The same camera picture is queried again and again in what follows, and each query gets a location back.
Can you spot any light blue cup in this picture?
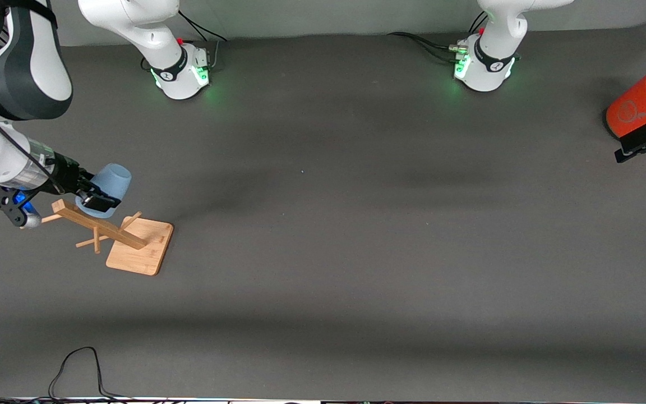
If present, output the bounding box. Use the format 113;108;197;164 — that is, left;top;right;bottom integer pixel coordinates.
75;163;132;219

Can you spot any orange cylinder can grey lid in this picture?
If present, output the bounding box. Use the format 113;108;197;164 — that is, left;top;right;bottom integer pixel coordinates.
606;56;646;140

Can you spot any wooden mug tree stand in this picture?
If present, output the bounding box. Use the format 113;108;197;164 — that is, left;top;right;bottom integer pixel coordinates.
20;199;174;276

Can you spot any black cable on table edge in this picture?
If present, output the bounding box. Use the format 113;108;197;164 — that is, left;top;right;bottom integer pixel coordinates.
48;347;139;402

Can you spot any black right arm base cable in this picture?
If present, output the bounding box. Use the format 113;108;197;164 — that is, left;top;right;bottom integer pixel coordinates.
177;10;228;71

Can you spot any black arm base cable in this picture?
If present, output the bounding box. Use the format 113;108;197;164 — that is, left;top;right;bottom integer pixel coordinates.
387;11;489;62
177;10;228;71

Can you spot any black left arm base cable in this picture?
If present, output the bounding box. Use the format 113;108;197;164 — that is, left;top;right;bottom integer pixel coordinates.
387;11;489;62

